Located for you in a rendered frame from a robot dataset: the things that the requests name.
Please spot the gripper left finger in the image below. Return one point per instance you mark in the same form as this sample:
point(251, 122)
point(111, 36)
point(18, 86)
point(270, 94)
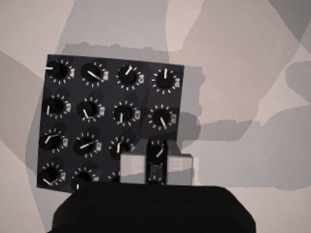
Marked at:
point(133, 163)

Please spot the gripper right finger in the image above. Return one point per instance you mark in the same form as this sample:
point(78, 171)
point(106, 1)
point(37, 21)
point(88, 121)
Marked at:
point(178, 165)

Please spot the black square knob box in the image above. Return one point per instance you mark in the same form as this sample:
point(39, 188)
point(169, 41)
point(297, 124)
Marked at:
point(109, 94)

